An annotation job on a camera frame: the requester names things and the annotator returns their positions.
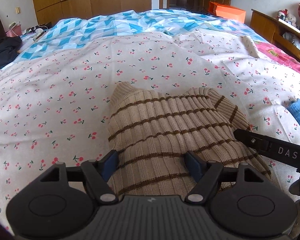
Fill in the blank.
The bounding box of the cherry print cream sheet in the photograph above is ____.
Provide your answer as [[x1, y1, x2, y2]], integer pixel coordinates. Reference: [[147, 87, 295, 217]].
[[0, 29, 300, 229]]

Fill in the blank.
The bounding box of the blue white patterned quilt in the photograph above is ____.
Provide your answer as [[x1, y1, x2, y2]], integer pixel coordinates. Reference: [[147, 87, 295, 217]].
[[15, 9, 265, 62]]

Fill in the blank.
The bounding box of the beige brown-striped knit sweater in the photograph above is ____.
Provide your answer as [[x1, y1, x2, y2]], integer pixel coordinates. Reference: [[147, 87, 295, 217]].
[[108, 82, 271, 197]]

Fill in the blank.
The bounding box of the pink cartoon bedsheet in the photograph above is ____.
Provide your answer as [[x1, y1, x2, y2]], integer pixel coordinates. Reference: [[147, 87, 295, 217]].
[[255, 42, 300, 74]]

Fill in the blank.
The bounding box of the black clothing pile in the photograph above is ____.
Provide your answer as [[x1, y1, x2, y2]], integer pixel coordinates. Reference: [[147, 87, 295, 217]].
[[0, 36, 22, 69]]

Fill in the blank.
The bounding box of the orange box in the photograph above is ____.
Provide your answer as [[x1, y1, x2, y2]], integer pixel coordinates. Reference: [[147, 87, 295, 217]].
[[208, 2, 246, 23]]

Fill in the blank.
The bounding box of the wooden shelf cabinet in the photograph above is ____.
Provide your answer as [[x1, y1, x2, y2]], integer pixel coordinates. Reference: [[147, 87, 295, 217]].
[[250, 9, 300, 62]]

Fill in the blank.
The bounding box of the pink container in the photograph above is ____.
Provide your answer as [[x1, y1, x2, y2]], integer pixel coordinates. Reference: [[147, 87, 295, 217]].
[[6, 22, 22, 37]]

